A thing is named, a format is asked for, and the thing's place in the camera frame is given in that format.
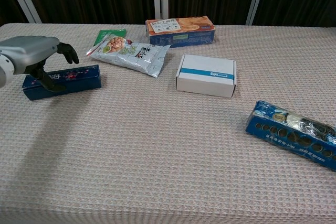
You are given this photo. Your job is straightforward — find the white nut snack bag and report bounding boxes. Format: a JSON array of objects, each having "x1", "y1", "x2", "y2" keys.
[{"x1": 86, "y1": 35, "x2": 171, "y2": 79}]

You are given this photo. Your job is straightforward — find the green snack packet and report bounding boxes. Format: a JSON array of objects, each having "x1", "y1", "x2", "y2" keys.
[{"x1": 93, "y1": 28, "x2": 128, "y2": 48}]

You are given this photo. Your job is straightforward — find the orange and blue biscuit box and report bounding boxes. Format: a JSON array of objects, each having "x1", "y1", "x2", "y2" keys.
[{"x1": 145, "y1": 15, "x2": 216, "y2": 49}]

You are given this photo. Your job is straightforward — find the pink waffle tablecloth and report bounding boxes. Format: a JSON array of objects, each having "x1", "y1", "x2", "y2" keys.
[{"x1": 0, "y1": 23, "x2": 336, "y2": 224}]

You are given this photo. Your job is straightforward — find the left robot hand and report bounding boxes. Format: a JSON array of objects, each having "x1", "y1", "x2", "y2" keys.
[{"x1": 0, "y1": 36, "x2": 80, "y2": 93}]

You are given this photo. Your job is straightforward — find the white box with blue stripe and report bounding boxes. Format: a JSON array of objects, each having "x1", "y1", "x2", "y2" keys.
[{"x1": 175, "y1": 53, "x2": 237, "y2": 99}]

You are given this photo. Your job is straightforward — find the blue cookie package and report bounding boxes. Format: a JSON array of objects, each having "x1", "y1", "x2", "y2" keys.
[{"x1": 245, "y1": 100, "x2": 336, "y2": 173}]

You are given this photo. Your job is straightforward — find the dark blue glasses case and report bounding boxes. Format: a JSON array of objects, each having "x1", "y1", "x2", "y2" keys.
[{"x1": 22, "y1": 63, "x2": 102, "y2": 101}]

